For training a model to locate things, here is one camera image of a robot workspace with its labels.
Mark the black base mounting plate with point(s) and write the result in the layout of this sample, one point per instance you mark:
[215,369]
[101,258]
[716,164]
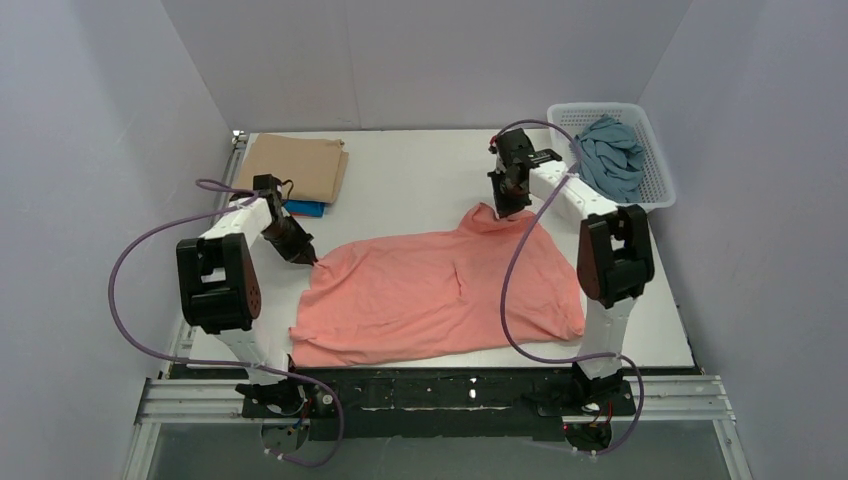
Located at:
[355,403]

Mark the teal crumpled t-shirt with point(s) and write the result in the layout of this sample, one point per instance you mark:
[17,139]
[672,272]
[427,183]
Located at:
[611,160]

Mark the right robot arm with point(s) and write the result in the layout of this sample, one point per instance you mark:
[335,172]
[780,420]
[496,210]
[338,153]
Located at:
[614,264]

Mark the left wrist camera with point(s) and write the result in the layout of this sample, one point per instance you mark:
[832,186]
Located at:
[275,191]

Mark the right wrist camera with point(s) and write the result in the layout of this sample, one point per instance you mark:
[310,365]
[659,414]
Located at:
[513,148]

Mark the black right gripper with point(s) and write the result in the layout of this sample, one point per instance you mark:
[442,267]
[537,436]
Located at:
[505,196]

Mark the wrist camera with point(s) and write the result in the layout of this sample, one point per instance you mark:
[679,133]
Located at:
[513,148]
[275,191]

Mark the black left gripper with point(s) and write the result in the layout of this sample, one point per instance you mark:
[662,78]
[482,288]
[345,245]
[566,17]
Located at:
[295,238]

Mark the blue folded t-shirt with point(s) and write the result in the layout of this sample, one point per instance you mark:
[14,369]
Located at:
[310,209]

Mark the white plastic basket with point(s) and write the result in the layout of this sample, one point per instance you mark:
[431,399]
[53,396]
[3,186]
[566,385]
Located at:
[656,190]

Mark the pink t-shirt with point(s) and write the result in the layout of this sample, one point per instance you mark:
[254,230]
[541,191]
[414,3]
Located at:
[482,285]

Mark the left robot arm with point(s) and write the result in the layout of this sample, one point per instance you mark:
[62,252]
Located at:
[219,287]

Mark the aluminium frame rail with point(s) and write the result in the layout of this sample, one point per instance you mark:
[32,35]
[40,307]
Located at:
[215,402]

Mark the tan folded t-shirt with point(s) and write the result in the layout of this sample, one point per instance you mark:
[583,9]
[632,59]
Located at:
[315,166]

